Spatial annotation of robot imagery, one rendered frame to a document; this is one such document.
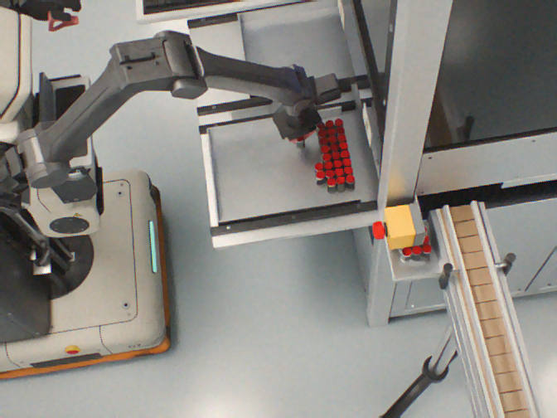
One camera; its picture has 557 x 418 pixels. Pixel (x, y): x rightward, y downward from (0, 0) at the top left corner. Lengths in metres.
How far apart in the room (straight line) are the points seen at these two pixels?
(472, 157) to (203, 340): 1.38
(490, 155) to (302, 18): 0.75
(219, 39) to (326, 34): 0.29
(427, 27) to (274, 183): 0.78
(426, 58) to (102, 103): 0.54
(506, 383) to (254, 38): 1.08
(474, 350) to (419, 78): 0.64
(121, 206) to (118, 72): 1.33
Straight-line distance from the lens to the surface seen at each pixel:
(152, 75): 1.22
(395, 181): 1.53
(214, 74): 1.31
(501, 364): 1.61
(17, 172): 1.51
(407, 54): 1.16
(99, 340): 2.40
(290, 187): 1.78
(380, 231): 1.59
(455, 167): 1.54
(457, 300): 1.63
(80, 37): 3.34
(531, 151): 1.57
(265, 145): 1.84
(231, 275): 2.65
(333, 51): 1.98
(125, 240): 2.47
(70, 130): 1.38
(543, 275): 2.40
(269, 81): 1.44
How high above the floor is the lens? 2.47
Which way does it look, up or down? 65 degrees down
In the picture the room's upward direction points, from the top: 11 degrees counter-clockwise
